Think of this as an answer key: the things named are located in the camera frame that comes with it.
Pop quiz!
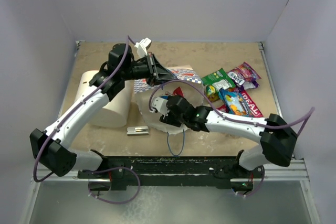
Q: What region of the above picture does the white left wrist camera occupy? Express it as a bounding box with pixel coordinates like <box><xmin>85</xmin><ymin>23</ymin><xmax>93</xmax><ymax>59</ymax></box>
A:
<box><xmin>134</xmin><ymin>37</ymin><xmax>152</xmax><ymax>58</ymax></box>

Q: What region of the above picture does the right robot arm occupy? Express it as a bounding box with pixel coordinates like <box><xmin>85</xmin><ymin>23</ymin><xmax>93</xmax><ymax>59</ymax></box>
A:
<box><xmin>151</xmin><ymin>95</ymin><xmax>298</xmax><ymax>177</ymax></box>

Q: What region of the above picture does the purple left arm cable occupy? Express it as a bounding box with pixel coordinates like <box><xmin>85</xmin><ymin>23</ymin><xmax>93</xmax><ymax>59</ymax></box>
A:
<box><xmin>32</xmin><ymin>35</ymin><xmax>141</xmax><ymax>204</ymax></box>

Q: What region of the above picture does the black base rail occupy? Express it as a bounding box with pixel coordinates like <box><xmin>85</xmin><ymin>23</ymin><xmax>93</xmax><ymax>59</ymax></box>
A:
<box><xmin>46</xmin><ymin>153</ymin><xmax>266</xmax><ymax>191</ymax></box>

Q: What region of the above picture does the aluminium frame rail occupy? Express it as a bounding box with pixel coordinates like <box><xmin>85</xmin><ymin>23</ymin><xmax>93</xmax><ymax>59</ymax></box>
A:
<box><xmin>46</xmin><ymin>160</ymin><xmax>310</xmax><ymax>181</ymax></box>

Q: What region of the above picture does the orange Fox's candy bag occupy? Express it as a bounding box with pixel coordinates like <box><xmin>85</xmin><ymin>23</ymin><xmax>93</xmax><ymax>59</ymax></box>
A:
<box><xmin>204</xmin><ymin>85</ymin><xmax>220</xmax><ymax>102</ymax></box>

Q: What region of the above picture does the blue snack bag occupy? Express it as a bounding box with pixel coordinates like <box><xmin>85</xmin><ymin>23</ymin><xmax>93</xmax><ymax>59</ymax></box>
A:
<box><xmin>219</xmin><ymin>89</ymin><xmax>251</xmax><ymax>117</ymax></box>

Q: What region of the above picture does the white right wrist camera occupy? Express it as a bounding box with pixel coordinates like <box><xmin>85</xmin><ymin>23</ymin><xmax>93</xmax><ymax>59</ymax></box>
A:
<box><xmin>150</xmin><ymin>96</ymin><xmax>169</xmax><ymax>116</ymax></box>

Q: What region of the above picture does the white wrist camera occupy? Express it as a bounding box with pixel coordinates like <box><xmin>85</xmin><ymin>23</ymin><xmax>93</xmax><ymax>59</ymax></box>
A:
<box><xmin>134</xmin><ymin>37</ymin><xmax>152</xmax><ymax>58</ymax></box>
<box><xmin>150</xmin><ymin>96</ymin><xmax>169</xmax><ymax>116</ymax></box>

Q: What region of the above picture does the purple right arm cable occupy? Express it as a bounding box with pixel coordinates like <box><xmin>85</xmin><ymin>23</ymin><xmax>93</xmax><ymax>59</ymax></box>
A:
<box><xmin>148</xmin><ymin>79</ymin><xmax>316</xmax><ymax>198</ymax></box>

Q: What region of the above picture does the white paper roll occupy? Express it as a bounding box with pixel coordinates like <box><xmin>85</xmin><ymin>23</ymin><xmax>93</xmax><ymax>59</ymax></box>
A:
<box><xmin>74</xmin><ymin>70</ymin><xmax>134</xmax><ymax>128</ymax></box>

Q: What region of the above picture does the purple snack packet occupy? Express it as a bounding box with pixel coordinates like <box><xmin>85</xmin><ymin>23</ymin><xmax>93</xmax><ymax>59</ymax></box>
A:
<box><xmin>243</xmin><ymin>81</ymin><xmax>259</xmax><ymax>90</ymax></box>

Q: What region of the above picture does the small silver metal block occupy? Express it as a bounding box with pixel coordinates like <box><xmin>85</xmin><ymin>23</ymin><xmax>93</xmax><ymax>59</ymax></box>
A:
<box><xmin>127</xmin><ymin>126</ymin><xmax>149</xmax><ymax>136</ymax></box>

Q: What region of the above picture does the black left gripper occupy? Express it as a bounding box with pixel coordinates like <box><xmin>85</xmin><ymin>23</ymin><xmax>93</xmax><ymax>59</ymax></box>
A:
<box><xmin>122</xmin><ymin>52</ymin><xmax>177</xmax><ymax>87</ymax></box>

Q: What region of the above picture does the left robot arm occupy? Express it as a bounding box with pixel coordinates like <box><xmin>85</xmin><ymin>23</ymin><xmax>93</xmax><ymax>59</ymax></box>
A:
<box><xmin>29</xmin><ymin>42</ymin><xmax>176</xmax><ymax>178</ymax></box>

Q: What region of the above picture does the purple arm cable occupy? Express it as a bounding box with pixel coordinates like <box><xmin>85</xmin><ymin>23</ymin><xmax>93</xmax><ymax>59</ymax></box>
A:
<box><xmin>148</xmin><ymin>79</ymin><xmax>316</xmax><ymax>198</ymax></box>
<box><xmin>32</xmin><ymin>35</ymin><xmax>141</xmax><ymax>204</ymax></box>

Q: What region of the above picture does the blue checkered paper bag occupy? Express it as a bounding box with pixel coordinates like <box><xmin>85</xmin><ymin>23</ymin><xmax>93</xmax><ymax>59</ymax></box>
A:
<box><xmin>133</xmin><ymin>63</ymin><xmax>205</xmax><ymax>157</ymax></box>

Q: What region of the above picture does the purple Fox's berries bag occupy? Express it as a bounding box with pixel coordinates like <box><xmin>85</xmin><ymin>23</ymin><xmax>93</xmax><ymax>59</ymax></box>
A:
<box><xmin>227</xmin><ymin>62</ymin><xmax>261</xmax><ymax>86</ymax></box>

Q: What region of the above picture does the pink snack bag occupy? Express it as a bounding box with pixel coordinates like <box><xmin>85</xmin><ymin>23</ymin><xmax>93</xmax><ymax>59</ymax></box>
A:
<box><xmin>217</xmin><ymin>91</ymin><xmax>263</xmax><ymax>118</ymax></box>

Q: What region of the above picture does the red mints packet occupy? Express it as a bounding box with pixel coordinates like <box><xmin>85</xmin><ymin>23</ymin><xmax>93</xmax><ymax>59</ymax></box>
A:
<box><xmin>173</xmin><ymin>87</ymin><xmax>184</xmax><ymax>97</ymax></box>

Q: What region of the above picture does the green snack packet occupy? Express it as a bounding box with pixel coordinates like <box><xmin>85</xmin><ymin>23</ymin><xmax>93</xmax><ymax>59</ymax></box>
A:
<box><xmin>201</xmin><ymin>68</ymin><xmax>236</xmax><ymax>91</ymax></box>

